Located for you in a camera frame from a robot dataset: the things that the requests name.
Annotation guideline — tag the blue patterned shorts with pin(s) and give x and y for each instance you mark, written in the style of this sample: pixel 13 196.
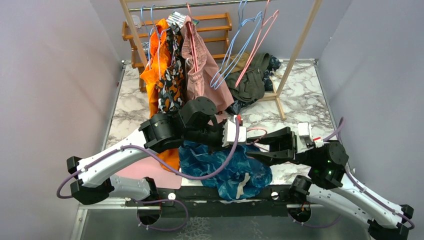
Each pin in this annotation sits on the blue patterned shorts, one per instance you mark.
pixel 243 177

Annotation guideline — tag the orange shorts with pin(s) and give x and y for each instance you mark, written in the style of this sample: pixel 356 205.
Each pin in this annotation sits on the orange shorts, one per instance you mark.
pixel 151 84

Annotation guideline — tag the dark navy patterned garment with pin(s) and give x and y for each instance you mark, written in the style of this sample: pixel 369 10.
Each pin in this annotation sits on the dark navy patterned garment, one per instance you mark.
pixel 274 64

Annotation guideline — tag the pink shorts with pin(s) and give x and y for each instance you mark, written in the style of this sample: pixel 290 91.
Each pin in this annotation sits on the pink shorts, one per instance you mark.
pixel 198 83

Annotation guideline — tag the wooden clothes rack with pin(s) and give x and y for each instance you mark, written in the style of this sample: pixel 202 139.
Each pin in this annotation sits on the wooden clothes rack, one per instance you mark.
pixel 275 95

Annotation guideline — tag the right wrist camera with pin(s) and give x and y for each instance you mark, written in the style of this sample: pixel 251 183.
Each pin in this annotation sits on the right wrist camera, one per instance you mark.
pixel 305 140

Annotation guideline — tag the pink mat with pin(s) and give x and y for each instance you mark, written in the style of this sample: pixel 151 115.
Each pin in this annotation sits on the pink mat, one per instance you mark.
pixel 149 167

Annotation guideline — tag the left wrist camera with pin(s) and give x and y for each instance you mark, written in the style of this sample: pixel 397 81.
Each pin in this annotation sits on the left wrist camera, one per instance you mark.
pixel 233 130

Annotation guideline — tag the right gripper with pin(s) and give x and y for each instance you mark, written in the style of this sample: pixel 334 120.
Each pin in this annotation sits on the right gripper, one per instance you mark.
pixel 286 146

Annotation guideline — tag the marker pen pack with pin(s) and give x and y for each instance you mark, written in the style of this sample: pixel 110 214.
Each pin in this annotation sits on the marker pen pack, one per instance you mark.
pixel 176 18

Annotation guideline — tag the blue lidded jar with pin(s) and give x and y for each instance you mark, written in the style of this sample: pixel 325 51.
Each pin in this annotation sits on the blue lidded jar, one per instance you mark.
pixel 146 49

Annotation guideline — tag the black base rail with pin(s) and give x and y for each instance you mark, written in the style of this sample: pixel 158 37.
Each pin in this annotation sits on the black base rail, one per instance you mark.
pixel 201 201

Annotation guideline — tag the hanger holding pink shorts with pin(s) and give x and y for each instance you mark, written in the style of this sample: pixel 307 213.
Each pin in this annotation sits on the hanger holding pink shorts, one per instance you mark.
pixel 192 39

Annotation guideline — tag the clear plastic cup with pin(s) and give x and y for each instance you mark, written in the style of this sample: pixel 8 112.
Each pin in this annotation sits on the clear plastic cup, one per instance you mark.
pixel 137 22

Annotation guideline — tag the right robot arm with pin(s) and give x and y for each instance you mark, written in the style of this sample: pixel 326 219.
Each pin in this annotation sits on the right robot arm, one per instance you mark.
pixel 330 184

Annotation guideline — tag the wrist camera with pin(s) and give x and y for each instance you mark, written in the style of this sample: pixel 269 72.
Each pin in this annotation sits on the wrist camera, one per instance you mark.
pixel 233 130
pixel 305 140

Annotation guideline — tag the wooden shelf unit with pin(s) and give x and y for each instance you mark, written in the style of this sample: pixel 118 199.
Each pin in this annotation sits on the wooden shelf unit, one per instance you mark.
pixel 214 30

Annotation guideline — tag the camouflage patterned shorts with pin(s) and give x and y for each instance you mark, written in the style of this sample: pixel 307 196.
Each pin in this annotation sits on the camouflage patterned shorts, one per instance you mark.
pixel 171 86

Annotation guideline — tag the olive green garment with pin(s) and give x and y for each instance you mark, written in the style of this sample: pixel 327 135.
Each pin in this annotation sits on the olive green garment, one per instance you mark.
pixel 251 88

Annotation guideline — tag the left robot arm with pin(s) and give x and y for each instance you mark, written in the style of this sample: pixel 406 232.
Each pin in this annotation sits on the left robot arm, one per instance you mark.
pixel 95 176

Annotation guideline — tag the tan garment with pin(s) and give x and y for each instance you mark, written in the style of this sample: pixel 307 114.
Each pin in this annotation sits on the tan garment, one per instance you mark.
pixel 235 63

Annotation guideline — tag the pink wire hanger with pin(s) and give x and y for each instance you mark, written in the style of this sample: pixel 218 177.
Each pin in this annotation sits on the pink wire hanger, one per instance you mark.
pixel 255 134
pixel 265 27

